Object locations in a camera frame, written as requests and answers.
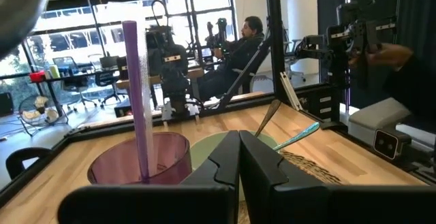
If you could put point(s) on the black depth camera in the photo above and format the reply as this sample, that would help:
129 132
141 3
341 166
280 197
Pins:
386 144

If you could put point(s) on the floor fan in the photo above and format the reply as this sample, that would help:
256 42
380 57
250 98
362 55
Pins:
41 113

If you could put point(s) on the iridescent metal spoon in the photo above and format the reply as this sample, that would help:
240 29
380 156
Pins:
299 135

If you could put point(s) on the black table clamp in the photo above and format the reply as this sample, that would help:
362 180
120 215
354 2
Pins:
13 159

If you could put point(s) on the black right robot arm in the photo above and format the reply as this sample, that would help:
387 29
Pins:
172 81

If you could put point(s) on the round green plate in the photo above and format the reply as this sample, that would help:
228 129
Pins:
204 149

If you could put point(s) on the dark metal fork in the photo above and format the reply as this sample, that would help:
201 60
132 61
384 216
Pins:
270 115

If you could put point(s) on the silver aluminium bracket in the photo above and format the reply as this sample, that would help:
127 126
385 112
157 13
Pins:
290 91

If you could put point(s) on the grey office chair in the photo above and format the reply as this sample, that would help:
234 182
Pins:
294 57

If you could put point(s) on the black curtain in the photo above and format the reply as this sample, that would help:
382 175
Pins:
415 6

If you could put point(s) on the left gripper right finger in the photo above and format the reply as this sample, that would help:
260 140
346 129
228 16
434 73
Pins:
265 183

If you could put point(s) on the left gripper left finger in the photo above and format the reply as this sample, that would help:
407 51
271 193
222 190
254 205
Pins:
218 183

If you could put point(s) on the black office chair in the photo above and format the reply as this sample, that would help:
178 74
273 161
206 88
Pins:
73 81
107 81

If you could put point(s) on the red box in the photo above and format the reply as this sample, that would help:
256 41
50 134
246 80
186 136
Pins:
37 76

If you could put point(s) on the black drawer box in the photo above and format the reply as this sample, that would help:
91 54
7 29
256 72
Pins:
313 101

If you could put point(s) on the purple drinking straw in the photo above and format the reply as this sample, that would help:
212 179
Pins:
134 81

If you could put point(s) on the purple translucent plastic cup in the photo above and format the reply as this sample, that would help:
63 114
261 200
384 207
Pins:
170 159

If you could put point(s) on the person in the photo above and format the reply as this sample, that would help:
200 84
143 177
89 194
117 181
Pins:
412 88
238 53

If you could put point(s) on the person's hand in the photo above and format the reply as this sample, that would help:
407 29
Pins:
388 55

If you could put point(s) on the round woven straw placemat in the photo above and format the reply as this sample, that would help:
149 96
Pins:
306 167

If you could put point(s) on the black desk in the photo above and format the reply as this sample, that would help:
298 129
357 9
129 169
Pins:
51 91

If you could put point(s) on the light green cup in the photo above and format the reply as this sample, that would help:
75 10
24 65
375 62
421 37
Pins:
54 71

